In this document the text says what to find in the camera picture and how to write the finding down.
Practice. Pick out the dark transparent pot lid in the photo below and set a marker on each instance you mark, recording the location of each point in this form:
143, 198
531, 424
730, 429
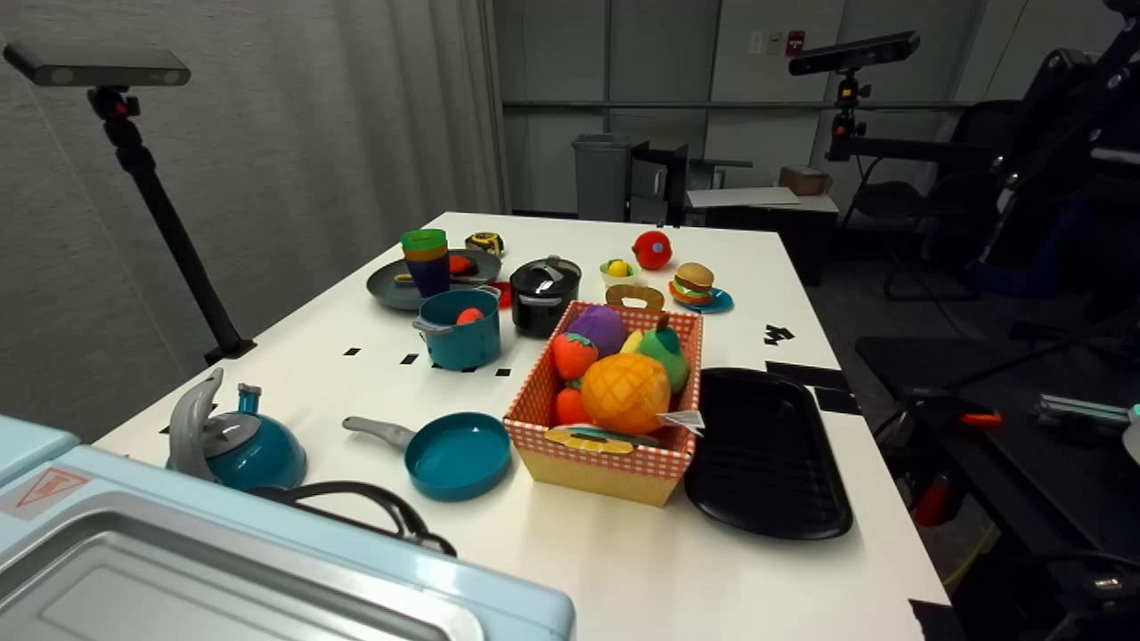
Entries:
552, 277

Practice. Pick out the black toy pot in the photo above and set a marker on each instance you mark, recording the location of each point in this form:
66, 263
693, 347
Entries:
537, 317

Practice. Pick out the red toy tomato in pot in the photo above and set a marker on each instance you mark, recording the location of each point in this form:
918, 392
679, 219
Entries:
471, 314

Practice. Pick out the blue toy pot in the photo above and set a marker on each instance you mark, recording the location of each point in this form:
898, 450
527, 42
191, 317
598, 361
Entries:
458, 347

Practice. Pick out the purple toy eggplant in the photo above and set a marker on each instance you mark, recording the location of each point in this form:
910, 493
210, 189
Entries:
605, 328

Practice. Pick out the red toy strawberry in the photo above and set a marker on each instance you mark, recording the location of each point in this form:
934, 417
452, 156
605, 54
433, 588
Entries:
571, 355

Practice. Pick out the small bowl with yellow toy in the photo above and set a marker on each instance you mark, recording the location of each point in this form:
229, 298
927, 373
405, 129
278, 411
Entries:
617, 268

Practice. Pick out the orange toy pineapple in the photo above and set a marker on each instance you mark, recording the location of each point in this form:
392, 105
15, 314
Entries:
624, 392

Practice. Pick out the green toy pear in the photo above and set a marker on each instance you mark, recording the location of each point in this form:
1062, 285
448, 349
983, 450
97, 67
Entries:
663, 347

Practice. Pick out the red toy apple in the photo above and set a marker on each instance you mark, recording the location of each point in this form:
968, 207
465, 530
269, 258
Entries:
652, 252

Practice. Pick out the yellow black toy item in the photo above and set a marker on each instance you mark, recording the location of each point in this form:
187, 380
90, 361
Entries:
487, 244

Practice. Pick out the toy hamburger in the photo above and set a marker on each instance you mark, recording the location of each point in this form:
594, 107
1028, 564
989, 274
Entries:
693, 285

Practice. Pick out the checkered cardboard fruit basket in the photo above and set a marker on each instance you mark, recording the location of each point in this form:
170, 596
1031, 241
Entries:
563, 448

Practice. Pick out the stacked coloured toy cups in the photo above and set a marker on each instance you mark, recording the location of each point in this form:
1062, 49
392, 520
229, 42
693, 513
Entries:
424, 252

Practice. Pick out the grey bin in background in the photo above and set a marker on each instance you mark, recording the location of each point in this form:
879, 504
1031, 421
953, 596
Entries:
601, 167

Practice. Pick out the blue toy frying pan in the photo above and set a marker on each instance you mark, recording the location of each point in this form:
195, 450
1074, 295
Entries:
452, 459

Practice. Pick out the grey round plate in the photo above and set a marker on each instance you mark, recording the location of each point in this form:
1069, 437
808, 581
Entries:
468, 268

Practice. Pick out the black rectangular tray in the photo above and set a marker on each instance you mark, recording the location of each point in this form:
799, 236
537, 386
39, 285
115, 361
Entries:
763, 462

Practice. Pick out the blue toy kettle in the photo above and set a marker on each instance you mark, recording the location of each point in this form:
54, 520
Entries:
239, 448

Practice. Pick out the black office chair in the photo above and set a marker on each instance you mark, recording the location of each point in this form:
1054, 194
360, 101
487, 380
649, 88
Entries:
1028, 194

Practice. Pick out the light blue appliance box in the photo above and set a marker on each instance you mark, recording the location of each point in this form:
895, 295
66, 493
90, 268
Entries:
112, 550

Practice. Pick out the right camera on stand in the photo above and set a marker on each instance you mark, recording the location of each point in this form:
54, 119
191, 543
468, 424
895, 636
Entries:
845, 63

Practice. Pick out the left camera on tripod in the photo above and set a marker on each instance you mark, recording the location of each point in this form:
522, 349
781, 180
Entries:
107, 81

